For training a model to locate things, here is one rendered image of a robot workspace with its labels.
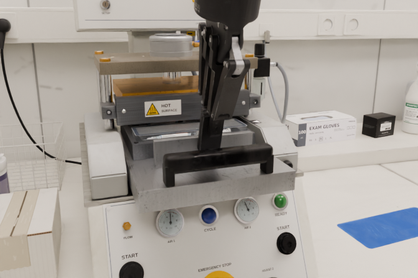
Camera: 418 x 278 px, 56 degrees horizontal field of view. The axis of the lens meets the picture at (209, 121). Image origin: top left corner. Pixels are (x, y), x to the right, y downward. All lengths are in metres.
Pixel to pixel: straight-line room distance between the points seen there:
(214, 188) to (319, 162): 0.70
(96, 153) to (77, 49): 0.73
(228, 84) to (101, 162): 0.23
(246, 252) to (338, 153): 0.65
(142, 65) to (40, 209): 0.33
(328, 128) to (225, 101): 0.85
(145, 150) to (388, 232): 0.54
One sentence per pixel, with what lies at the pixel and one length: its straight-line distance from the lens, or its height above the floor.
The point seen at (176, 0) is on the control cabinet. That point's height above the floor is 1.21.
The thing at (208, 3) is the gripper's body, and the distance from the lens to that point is 0.43.
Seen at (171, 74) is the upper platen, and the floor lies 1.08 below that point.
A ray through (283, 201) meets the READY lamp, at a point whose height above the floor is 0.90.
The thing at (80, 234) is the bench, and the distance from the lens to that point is 0.87.
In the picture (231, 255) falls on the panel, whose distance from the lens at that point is 0.61.
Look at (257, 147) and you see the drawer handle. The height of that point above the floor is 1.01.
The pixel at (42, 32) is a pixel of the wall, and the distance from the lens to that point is 1.23.
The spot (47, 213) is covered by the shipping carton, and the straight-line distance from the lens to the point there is 0.77.
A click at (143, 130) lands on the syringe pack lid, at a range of 0.63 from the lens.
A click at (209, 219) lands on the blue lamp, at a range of 0.59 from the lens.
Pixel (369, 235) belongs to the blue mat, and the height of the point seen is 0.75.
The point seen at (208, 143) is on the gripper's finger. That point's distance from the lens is 0.55.
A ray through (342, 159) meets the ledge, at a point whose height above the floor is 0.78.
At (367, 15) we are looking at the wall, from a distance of 1.51.
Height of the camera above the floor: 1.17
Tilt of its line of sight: 14 degrees down
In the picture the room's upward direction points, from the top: straight up
